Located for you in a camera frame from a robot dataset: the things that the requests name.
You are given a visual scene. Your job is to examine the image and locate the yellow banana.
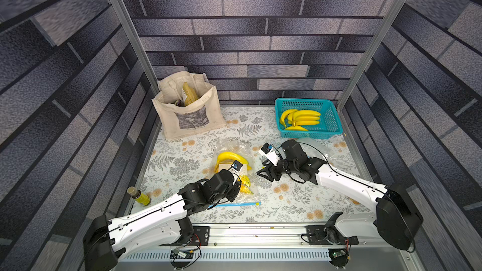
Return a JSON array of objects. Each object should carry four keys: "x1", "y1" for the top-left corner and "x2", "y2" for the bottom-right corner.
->
[
  {"x1": 292, "y1": 110, "x2": 321, "y2": 120},
  {"x1": 284, "y1": 126, "x2": 308, "y2": 132},
  {"x1": 293, "y1": 120, "x2": 320, "y2": 126},
  {"x1": 279, "y1": 109, "x2": 297, "y2": 128}
]

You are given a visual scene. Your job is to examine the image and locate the zip-top bag of bananas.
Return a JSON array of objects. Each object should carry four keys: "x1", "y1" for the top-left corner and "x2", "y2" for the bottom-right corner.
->
[
  {"x1": 297, "y1": 138, "x2": 330, "y2": 161},
  {"x1": 210, "y1": 138, "x2": 261, "y2": 207}
]

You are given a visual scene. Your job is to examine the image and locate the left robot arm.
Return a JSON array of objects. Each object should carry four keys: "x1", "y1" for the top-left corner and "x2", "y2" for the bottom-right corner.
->
[{"x1": 80, "y1": 169, "x2": 242, "y2": 270}]

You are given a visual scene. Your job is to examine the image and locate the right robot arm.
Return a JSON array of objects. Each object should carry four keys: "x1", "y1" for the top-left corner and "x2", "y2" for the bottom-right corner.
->
[{"x1": 257, "y1": 140, "x2": 424, "y2": 252}]

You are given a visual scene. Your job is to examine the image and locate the beige canvas tote bag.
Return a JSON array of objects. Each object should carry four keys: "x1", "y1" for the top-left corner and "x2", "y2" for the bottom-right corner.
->
[{"x1": 152, "y1": 71, "x2": 226, "y2": 141}]

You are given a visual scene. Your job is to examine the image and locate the teal plastic basket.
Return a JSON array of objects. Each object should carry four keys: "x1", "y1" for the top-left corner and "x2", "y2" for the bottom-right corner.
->
[{"x1": 275, "y1": 98, "x2": 343, "y2": 139}]

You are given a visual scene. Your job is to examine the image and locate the yellow drink bottle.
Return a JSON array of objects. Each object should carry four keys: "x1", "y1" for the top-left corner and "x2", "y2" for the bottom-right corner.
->
[{"x1": 127, "y1": 186, "x2": 151, "y2": 206}]

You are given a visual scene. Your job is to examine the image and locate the left circuit board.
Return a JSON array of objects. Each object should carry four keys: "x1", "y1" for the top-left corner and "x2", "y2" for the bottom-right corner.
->
[{"x1": 169, "y1": 248, "x2": 194, "y2": 260}]

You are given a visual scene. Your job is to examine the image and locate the circuit board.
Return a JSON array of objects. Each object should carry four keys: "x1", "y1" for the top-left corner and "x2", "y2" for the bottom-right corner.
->
[
  {"x1": 328, "y1": 249, "x2": 347, "y2": 260},
  {"x1": 169, "y1": 248, "x2": 194, "y2": 260}
]

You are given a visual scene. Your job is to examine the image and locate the yellow item in tote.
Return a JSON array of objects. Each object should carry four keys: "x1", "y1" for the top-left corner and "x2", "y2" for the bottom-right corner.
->
[{"x1": 182, "y1": 82, "x2": 199, "y2": 107}]

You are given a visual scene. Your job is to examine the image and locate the right circuit board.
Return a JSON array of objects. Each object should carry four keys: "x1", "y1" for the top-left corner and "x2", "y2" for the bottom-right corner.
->
[{"x1": 328, "y1": 249, "x2": 347, "y2": 260}]

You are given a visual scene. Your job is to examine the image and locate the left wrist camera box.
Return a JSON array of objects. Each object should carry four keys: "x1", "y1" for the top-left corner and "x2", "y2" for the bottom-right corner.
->
[{"x1": 230, "y1": 160, "x2": 244, "y2": 176}]

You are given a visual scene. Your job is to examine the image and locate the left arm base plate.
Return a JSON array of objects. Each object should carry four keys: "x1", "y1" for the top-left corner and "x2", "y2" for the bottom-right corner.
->
[{"x1": 161, "y1": 226, "x2": 211, "y2": 247}]

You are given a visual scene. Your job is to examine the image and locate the aluminium front rail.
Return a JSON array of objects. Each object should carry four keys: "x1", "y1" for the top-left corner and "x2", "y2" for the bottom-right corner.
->
[{"x1": 101, "y1": 223, "x2": 419, "y2": 250}]

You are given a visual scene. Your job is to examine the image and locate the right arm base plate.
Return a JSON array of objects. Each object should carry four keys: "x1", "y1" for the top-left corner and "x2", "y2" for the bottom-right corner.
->
[{"x1": 301, "y1": 225, "x2": 359, "y2": 246}]

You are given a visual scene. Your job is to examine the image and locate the right aluminium frame post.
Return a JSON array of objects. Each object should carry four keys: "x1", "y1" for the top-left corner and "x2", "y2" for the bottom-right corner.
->
[{"x1": 337, "y1": 0, "x2": 407, "y2": 112}]

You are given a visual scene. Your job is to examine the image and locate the aluminium frame post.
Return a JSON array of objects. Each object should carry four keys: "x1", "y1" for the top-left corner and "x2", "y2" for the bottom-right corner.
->
[
  {"x1": 109, "y1": 0, "x2": 160, "y2": 95},
  {"x1": 337, "y1": 0, "x2": 407, "y2": 112}
]

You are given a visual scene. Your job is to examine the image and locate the left aluminium frame post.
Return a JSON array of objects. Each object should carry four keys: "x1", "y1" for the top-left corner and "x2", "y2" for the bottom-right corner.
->
[{"x1": 109, "y1": 0, "x2": 160, "y2": 95}]

